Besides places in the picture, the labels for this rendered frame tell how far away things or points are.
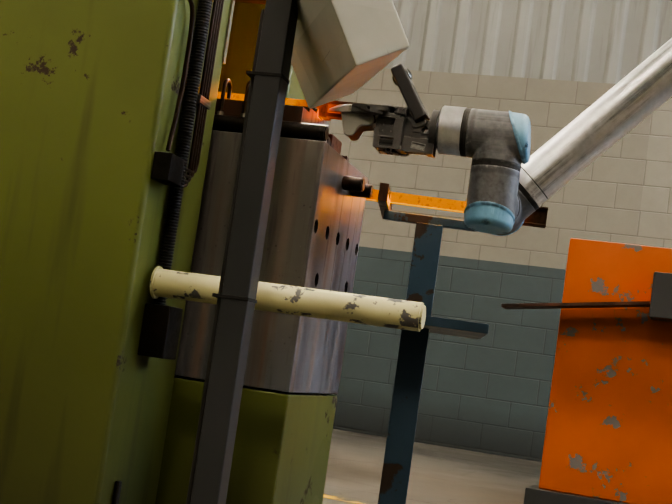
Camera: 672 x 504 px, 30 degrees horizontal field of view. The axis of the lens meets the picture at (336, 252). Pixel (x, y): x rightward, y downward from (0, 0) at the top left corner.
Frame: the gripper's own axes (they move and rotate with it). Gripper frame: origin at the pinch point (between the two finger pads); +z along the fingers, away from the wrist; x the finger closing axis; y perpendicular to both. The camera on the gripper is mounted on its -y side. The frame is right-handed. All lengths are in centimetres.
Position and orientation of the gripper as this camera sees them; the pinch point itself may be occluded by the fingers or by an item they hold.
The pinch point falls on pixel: (336, 108)
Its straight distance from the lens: 239.1
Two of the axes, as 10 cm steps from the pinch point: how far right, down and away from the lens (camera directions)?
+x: 2.2, 1.2, 9.7
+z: -9.6, -1.2, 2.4
